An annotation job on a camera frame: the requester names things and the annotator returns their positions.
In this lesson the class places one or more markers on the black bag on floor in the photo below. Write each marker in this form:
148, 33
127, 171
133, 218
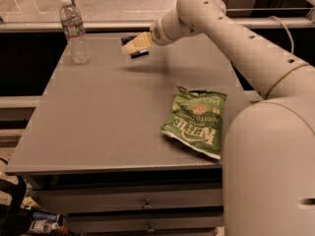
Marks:
14, 220

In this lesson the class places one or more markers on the grey metal railing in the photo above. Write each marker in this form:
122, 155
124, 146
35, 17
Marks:
43, 15

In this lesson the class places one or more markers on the drawer knob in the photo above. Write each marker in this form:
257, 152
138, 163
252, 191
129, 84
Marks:
150, 229
147, 205

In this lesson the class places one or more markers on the grey drawer cabinet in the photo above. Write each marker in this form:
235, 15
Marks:
93, 150

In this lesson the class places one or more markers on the lower drawer knob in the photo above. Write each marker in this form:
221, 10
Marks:
150, 229

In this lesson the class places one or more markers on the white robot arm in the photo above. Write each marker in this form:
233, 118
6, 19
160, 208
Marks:
268, 159

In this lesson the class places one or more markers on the clutter items on floor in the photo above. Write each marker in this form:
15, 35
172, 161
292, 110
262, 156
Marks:
42, 222

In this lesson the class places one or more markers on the upper drawer knob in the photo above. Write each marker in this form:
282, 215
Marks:
147, 205

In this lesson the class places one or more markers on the green kettle chips bag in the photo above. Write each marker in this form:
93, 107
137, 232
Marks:
196, 120

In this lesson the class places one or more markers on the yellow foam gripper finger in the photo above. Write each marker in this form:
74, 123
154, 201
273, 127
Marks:
138, 43

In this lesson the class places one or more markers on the clear plastic water bottle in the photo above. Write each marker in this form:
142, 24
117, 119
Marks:
74, 30

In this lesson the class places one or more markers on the dark blue rxbar wrapper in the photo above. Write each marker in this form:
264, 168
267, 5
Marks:
137, 54

